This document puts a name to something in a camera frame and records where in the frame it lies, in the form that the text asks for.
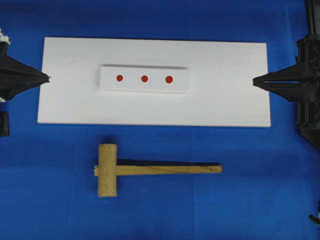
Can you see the blue table cloth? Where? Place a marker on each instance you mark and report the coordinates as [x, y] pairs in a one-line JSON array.
[[271, 176]]

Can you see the large white foam board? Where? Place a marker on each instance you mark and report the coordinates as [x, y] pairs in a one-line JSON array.
[[221, 76]]

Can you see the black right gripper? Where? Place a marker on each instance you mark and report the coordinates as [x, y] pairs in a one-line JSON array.
[[307, 92]]

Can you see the wooden mallet hammer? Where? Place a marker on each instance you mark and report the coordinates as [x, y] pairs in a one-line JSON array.
[[109, 167]]

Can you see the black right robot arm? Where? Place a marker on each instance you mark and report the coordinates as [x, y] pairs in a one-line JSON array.
[[312, 8]]

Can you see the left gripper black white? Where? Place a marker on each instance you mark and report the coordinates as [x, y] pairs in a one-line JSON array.
[[10, 66]]

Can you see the small white raised block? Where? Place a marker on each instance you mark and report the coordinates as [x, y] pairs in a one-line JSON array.
[[146, 79]]

